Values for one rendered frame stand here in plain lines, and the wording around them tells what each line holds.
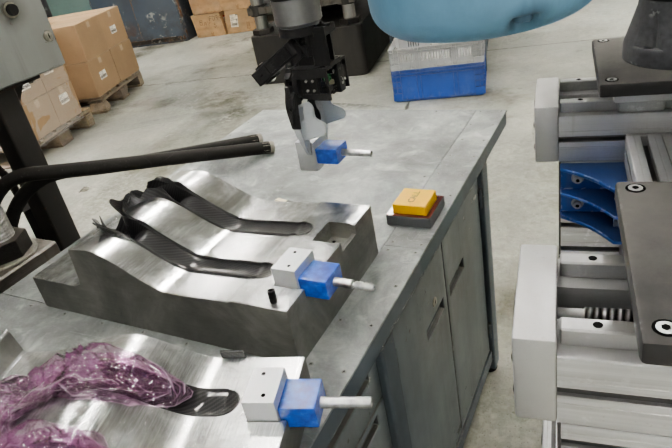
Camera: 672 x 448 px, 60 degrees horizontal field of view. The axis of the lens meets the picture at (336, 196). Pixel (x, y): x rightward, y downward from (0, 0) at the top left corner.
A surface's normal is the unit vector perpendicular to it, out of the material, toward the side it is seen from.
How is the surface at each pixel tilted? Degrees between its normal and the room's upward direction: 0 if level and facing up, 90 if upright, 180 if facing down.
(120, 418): 27
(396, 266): 0
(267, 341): 90
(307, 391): 0
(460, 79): 91
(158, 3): 90
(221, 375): 0
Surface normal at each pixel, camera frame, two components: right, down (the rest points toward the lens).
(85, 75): -0.13, 0.48
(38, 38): 0.88, 0.07
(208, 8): -0.32, 0.34
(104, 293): -0.44, 0.48
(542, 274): -0.18, -0.87
